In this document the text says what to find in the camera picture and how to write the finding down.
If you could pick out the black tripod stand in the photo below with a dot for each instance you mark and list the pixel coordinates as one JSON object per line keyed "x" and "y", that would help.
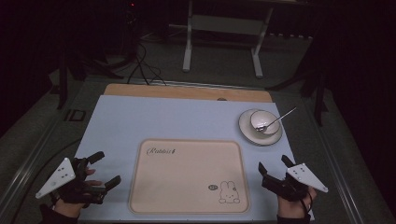
{"x": 318, "y": 93}

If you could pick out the person's right hand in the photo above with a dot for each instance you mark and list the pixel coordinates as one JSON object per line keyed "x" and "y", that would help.
{"x": 291, "y": 209}

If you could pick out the white metal desk frame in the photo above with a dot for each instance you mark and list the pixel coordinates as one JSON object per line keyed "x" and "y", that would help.
{"x": 224, "y": 25}

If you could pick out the beige rabbit print placemat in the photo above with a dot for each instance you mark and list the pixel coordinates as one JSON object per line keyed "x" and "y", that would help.
{"x": 186, "y": 180}

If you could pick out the white bowl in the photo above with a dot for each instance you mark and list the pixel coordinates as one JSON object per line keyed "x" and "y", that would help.
{"x": 260, "y": 117}

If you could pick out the white round plate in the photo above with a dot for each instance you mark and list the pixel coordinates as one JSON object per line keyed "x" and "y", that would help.
{"x": 249, "y": 133}

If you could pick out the dark device with red light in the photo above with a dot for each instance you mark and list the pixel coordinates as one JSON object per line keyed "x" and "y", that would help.
{"x": 132, "y": 18}

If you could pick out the small black rectangular frame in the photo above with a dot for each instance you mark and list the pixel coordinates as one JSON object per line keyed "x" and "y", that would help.
{"x": 67, "y": 115}

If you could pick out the person's left hand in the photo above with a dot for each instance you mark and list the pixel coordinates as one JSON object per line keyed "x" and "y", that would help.
{"x": 70, "y": 210}

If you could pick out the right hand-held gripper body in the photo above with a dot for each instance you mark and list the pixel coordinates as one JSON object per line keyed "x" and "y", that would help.
{"x": 306, "y": 177}

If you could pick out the metal spoon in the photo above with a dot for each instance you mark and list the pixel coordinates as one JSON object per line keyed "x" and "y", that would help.
{"x": 261, "y": 128}

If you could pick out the light blue table mat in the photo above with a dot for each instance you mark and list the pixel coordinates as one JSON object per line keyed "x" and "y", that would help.
{"x": 130, "y": 121}

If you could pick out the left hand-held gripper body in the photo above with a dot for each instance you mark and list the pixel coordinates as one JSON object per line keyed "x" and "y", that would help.
{"x": 56, "y": 180}

